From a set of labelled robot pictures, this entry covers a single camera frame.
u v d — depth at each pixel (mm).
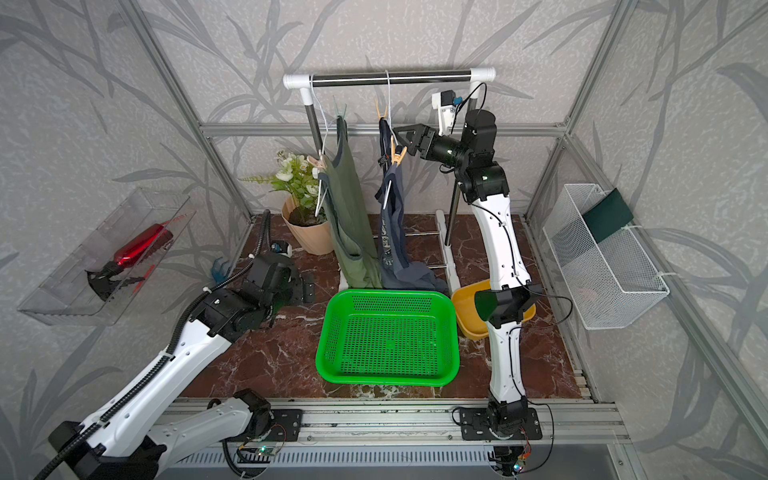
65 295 587
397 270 782
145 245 666
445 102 611
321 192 914
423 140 609
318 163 619
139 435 398
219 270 1075
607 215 747
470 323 890
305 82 589
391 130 646
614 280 591
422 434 726
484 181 558
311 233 969
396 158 598
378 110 932
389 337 887
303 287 655
